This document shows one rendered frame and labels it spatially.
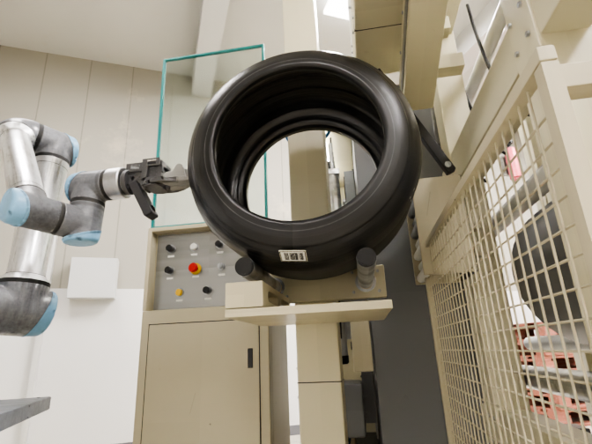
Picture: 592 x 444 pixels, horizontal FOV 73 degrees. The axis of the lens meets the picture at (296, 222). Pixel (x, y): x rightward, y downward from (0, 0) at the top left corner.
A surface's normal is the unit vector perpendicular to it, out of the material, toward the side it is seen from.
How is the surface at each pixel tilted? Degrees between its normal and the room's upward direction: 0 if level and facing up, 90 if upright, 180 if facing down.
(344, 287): 90
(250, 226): 100
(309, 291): 90
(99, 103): 90
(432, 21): 162
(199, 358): 90
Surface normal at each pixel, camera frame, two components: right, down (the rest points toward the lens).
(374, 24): 0.04, 0.95
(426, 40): -0.01, 0.81
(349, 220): -0.07, -0.15
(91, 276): 0.31, -0.31
